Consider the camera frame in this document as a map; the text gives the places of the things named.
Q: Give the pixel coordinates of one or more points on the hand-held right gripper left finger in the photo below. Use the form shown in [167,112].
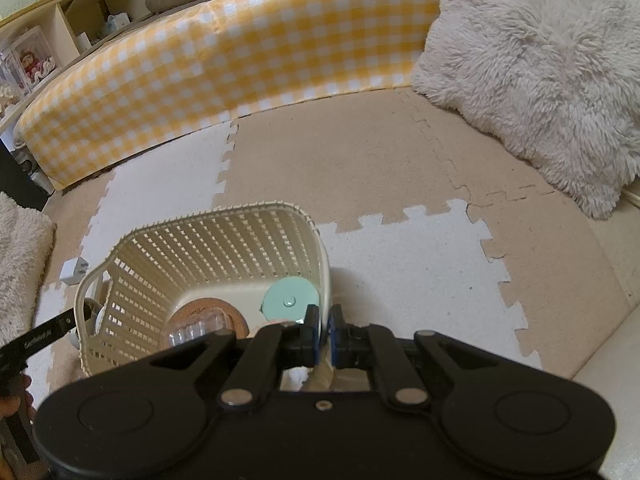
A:
[312,332]

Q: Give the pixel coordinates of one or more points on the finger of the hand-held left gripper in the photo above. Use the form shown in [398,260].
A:
[40,337]

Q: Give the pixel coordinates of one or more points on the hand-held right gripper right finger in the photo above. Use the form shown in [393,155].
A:
[336,340]

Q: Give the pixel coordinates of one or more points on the mint green round lid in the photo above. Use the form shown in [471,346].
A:
[289,300]

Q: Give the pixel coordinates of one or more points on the clear plastic blister pack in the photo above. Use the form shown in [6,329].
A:
[197,332]

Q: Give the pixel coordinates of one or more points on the cream plastic lattice basket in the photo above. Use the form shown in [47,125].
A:
[225,245]

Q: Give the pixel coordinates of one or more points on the person's left hand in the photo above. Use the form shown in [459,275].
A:
[12,404]

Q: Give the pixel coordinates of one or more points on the white power adapter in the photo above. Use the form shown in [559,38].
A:
[75,271]

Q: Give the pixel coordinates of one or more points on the beige fluffy rug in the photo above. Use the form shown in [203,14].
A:
[22,260]

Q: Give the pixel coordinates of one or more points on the black furniture panel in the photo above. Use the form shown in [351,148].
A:
[17,180]

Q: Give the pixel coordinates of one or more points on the foam puzzle floor mat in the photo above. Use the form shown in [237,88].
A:
[370,170]

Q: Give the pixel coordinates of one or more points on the pale doll in clear case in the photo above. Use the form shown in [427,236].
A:
[7,97]

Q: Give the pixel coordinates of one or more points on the yellow checkered cushion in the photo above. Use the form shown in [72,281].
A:
[225,60]

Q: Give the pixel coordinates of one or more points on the wooden shelf unit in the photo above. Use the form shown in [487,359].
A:
[65,20]

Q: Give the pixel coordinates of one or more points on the white fluffy pillow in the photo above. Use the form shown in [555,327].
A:
[535,75]

